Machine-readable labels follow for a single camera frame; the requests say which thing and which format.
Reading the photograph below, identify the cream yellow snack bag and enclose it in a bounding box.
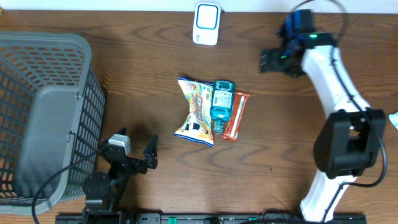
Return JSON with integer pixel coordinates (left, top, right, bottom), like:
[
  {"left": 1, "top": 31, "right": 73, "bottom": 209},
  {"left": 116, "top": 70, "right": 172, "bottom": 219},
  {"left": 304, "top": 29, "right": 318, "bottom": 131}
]
[{"left": 174, "top": 77, "right": 214, "bottom": 147}]

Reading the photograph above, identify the teal blister pack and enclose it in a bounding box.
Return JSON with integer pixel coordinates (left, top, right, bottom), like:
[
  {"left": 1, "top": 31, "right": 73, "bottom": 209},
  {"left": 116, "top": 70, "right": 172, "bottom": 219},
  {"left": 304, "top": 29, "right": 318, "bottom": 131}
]
[{"left": 210, "top": 80, "right": 236, "bottom": 134}]

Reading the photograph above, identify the red snack packet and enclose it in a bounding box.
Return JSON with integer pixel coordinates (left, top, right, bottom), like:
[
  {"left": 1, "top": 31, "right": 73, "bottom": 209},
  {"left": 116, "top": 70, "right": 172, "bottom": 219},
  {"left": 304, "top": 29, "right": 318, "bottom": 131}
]
[{"left": 221, "top": 91, "right": 250, "bottom": 141}]

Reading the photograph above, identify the green orange snack packet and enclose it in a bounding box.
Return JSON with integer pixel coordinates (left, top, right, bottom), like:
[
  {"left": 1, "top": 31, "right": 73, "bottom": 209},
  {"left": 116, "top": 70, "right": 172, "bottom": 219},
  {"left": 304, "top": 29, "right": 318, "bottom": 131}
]
[{"left": 388, "top": 112, "right": 398, "bottom": 129}]

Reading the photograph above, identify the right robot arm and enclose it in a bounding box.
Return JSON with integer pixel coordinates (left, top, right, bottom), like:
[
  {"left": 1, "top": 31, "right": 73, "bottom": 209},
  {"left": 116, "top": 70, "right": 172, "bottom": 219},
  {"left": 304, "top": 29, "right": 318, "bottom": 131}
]
[{"left": 260, "top": 9, "right": 387, "bottom": 223}]

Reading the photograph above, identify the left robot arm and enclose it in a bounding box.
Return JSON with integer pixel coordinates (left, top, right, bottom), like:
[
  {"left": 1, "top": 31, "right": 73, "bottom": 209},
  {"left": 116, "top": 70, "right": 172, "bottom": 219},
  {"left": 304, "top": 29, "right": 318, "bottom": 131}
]
[{"left": 82, "top": 128, "right": 158, "bottom": 223}]

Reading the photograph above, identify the white barcode scanner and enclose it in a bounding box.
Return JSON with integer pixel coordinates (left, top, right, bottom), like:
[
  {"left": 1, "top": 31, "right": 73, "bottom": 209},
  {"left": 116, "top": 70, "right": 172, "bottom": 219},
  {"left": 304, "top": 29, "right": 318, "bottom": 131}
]
[{"left": 192, "top": 2, "right": 221, "bottom": 45}]

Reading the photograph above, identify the grey plastic shopping basket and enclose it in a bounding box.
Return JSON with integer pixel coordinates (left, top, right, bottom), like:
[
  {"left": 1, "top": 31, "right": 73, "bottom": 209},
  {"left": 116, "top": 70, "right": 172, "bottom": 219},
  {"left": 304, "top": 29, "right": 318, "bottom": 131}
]
[{"left": 1, "top": 31, "right": 105, "bottom": 215}]

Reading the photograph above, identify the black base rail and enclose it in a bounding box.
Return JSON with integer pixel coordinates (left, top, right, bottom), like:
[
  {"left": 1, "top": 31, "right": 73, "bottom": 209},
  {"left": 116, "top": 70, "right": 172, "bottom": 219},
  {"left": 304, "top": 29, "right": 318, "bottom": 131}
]
[{"left": 55, "top": 212, "right": 368, "bottom": 224}]

